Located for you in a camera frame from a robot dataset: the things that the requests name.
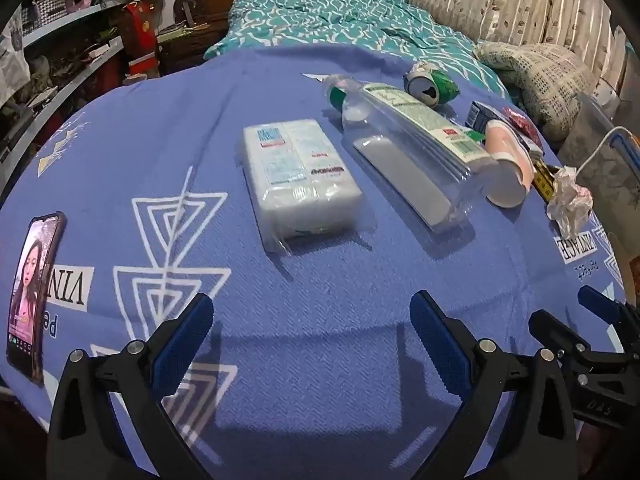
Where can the teal patterned quilt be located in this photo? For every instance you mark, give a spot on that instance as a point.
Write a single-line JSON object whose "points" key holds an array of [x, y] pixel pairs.
{"points": [[325, 15]]}

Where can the dark blue small box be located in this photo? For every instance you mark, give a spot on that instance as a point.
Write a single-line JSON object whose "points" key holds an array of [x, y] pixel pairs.
{"points": [[477, 115]]}

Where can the beige leaf print curtain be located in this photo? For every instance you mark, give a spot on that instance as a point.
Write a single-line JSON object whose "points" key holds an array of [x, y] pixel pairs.
{"points": [[500, 0]]}

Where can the white paper scrap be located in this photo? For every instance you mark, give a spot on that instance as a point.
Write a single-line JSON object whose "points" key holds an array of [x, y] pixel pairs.
{"points": [[314, 76]]}

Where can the white paper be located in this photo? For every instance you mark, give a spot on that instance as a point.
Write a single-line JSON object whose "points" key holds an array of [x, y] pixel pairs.
{"points": [[565, 200]]}

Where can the black smartphone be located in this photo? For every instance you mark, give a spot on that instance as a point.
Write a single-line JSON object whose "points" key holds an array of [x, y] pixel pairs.
{"points": [[30, 300]]}

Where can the blue printed blanket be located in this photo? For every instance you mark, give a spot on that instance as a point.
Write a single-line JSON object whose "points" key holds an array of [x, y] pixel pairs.
{"points": [[150, 135]]}

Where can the grey patterned pillow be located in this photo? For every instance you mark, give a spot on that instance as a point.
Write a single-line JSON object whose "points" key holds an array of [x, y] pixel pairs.
{"points": [[540, 70]]}

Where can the pink white cup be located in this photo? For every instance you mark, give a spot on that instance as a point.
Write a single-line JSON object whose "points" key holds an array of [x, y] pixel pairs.
{"points": [[505, 170]]}

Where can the red candy wrapper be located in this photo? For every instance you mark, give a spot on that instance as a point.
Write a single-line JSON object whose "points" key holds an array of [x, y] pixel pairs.
{"points": [[520, 122]]}

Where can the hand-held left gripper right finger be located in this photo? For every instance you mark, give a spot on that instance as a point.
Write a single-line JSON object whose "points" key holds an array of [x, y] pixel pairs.
{"points": [[440, 345]]}

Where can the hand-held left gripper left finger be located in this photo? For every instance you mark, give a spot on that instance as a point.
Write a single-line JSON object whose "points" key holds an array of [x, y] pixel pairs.
{"points": [[182, 345]]}

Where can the green drink can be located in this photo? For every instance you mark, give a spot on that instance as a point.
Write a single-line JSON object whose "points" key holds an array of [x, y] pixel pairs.
{"points": [[440, 85]]}

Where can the white tissue pack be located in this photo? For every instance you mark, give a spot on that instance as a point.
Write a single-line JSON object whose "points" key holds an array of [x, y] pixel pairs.
{"points": [[295, 170]]}

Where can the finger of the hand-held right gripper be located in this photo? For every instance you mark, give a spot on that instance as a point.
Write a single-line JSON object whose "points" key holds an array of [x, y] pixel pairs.
{"points": [[597, 302], [555, 330]]}

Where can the clear plastic package green label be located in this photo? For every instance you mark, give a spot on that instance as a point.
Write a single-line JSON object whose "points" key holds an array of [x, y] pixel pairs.
{"points": [[415, 160]]}

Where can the yellow printed box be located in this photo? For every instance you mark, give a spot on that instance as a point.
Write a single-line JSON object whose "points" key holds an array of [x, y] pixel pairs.
{"points": [[542, 180]]}

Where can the curved grey shelf unit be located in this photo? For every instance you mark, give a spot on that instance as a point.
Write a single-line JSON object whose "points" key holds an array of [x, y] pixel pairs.
{"points": [[55, 75]]}

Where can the clear plastic storage box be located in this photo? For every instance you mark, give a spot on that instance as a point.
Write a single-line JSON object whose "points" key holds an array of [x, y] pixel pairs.
{"points": [[605, 195]]}

